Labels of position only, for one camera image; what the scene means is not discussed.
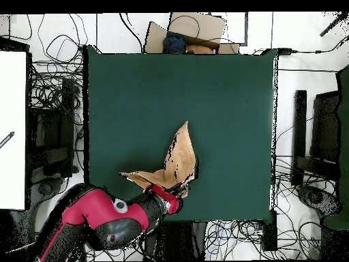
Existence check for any grey curved stand foot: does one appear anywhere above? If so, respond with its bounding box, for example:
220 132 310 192
28 177 69 235

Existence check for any black upright bar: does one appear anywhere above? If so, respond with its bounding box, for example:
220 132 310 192
291 89 307 186

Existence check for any brown cardboard box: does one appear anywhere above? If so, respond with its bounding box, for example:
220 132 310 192
143 12 241 55

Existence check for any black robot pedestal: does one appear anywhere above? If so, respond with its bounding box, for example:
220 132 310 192
144 221 208 261

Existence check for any dark green table cloth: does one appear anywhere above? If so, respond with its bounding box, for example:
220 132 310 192
82 44 279 222

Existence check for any black power strip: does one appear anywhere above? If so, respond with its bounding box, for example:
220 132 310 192
262 209 278 252

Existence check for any tan terry towel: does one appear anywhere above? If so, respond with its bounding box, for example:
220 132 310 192
119 121 199 199

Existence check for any black stand foot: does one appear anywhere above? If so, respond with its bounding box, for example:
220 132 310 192
295 184 342 219

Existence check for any dark green cloth cover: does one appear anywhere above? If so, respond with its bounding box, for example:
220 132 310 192
322 63 349 230

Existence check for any black rod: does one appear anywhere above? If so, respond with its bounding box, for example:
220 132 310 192
319 11 349 38

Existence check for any black cable tangle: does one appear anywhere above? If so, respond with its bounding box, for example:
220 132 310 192
27 13 89 110
204 152 339 260

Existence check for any black chair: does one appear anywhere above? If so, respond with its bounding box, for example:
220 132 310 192
310 91 342 164

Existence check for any orange cloth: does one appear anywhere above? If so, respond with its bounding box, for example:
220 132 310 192
185 44 214 55

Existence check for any black pen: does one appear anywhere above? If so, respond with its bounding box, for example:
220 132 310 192
0 131 15 149

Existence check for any dark blue cloth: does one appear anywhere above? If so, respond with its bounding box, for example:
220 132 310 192
162 31 187 55

